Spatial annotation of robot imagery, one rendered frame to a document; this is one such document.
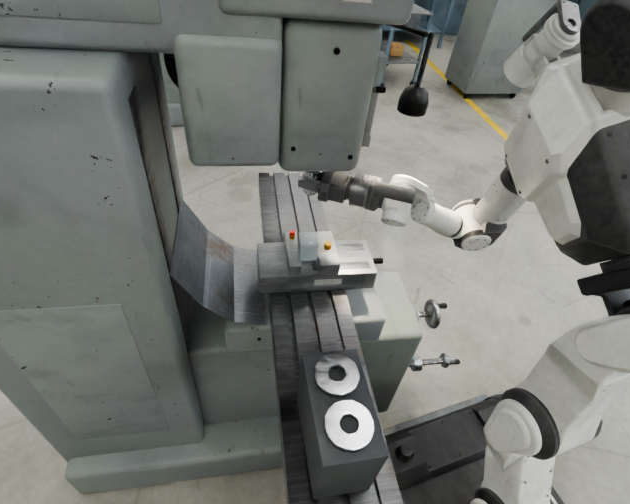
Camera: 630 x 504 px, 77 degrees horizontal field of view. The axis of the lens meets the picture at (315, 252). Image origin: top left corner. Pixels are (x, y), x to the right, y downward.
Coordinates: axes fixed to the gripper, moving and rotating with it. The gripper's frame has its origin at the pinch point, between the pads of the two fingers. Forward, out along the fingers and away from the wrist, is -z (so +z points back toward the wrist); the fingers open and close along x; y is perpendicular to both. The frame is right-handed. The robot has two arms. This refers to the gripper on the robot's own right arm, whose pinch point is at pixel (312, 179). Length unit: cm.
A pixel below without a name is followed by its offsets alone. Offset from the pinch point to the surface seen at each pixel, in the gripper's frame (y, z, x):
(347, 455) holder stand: 14, 25, 58
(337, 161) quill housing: -11.3, 7.3, 7.7
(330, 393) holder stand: 13, 19, 49
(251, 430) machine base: 103, -9, 26
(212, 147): -15.9, -16.3, 20.9
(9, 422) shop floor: 122, -112, 48
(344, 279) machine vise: 28.6, 13.7, 4.6
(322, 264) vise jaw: 21.9, 7.0, 7.6
